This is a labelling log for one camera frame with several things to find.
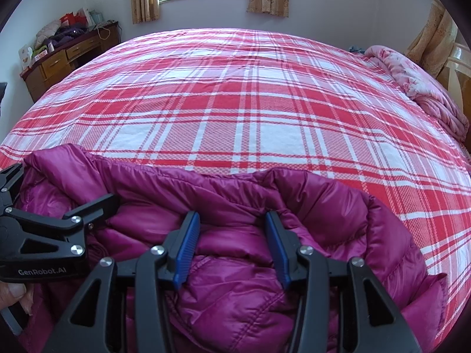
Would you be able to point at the person's left hand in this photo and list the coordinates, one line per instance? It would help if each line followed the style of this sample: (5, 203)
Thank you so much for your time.
(11, 294)

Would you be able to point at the blue cloth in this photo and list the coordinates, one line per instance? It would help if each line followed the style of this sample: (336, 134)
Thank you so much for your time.
(355, 49)

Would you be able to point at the tall beige curtain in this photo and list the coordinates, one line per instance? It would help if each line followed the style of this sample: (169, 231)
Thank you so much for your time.
(430, 40)

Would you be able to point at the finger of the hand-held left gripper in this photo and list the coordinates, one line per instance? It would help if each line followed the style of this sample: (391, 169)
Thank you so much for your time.
(99, 206)
(11, 182)

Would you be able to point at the magenta puffer jacket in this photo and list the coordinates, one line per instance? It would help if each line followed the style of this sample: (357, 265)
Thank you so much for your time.
(239, 301)

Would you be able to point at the bed with red plaid sheet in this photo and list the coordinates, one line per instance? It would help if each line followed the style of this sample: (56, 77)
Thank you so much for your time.
(235, 117)

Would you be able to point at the brown wooden desk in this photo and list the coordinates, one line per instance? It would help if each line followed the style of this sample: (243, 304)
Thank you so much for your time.
(55, 62)

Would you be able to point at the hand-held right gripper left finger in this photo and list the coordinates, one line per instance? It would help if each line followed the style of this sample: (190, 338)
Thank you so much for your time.
(186, 250)

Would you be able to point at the white carton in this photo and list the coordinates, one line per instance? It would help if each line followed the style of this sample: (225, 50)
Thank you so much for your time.
(25, 57)

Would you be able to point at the pink floral quilt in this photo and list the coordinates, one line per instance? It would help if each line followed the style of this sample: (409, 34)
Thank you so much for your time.
(423, 84)

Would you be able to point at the wooden headboard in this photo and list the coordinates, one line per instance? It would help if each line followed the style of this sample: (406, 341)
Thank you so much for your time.
(456, 77)

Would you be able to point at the red gift bag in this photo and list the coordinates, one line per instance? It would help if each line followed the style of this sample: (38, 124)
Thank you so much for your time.
(71, 18)

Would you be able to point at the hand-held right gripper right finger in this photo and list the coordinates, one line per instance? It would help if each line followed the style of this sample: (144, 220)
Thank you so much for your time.
(278, 250)

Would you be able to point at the pile of clothes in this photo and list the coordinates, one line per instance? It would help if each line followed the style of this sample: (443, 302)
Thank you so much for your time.
(62, 35)

